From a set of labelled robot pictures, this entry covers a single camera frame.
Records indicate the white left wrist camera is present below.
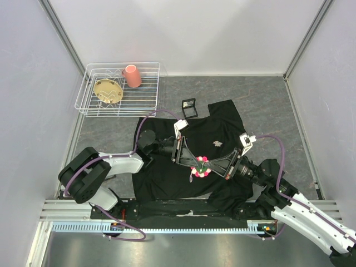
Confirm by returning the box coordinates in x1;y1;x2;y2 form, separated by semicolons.
174;119;189;139

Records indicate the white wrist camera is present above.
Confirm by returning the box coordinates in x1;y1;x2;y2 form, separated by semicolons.
174;119;189;139
239;133;256;156

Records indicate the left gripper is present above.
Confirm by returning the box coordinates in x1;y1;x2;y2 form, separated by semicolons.
150;135;201;167

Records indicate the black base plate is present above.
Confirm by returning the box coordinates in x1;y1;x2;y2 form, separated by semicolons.
106;199;272;220

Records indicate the pink cup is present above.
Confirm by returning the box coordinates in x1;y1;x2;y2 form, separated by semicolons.
122;65;142;88

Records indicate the yellow plate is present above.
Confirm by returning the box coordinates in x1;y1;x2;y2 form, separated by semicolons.
93;79;123;104

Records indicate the black open jewelry box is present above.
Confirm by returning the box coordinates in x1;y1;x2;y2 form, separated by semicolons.
181;98;198;120

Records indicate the grey cable duct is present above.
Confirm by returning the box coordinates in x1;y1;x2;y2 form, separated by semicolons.
52;221;264;234

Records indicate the pink white flower brooch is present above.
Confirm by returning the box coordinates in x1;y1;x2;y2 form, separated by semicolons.
189;156;211;183

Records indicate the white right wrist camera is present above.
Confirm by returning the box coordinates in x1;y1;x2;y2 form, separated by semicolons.
239;133;256;156

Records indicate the white leaf brooch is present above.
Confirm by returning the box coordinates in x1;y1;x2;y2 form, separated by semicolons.
213;140;223;147

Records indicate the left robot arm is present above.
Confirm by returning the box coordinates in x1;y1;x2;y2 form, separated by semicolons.
58;130;208;219

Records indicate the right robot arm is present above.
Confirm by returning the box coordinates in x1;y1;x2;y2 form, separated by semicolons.
204;151;355;266

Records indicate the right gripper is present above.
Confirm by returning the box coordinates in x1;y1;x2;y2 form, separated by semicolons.
204;147;266;187

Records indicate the white wire dish rack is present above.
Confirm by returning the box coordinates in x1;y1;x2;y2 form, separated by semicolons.
75;62;160;117

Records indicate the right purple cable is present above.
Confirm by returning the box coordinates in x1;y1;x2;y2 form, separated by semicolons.
250;135;356;243

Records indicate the black t-shirt garment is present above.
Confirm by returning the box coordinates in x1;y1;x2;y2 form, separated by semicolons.
132;100;253;211

